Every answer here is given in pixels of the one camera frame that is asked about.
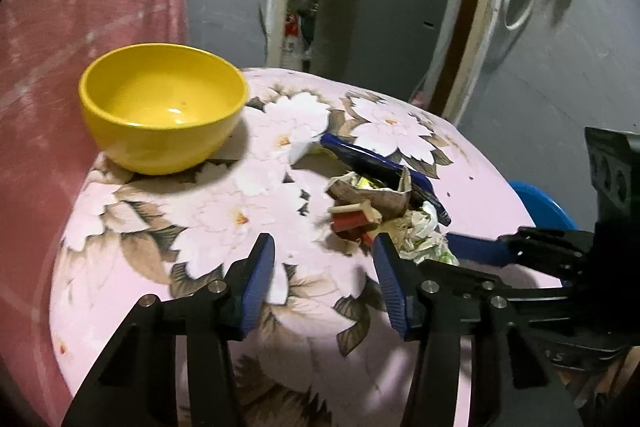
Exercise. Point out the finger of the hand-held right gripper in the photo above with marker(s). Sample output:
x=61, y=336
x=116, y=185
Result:
x=475, y=248
x=550, y=307

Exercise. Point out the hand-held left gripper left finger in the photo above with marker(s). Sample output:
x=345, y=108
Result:
x=257, y=282

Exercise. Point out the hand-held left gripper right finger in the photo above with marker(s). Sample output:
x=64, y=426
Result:
x=392, y=287

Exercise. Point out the white green wrapper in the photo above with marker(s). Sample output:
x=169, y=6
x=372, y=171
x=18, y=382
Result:
x=425, y=239

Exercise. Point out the blue plastic bucket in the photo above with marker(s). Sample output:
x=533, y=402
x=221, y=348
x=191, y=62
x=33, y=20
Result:
x=542, y=204

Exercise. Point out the red snack wrapper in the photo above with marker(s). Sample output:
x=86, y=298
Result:
x=350, y=223

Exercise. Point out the beige paper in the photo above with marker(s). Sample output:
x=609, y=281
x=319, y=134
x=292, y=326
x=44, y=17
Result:
x=375, y=194

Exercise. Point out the dark blue wrapper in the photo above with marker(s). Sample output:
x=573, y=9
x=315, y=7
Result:
x=365, y=157

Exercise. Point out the pink floral blanket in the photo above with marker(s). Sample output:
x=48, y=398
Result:
x=300, y=357

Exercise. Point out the yellow bowl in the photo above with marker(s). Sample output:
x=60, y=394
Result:
x=160, y=107

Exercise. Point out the white red printed bag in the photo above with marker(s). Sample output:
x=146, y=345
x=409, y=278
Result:
x=291, y=42

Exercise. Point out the grey refrigerator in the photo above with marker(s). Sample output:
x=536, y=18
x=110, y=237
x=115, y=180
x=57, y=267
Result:
x=375, y=22

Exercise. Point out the pink checked cloth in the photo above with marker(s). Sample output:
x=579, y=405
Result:
x=75, y=7

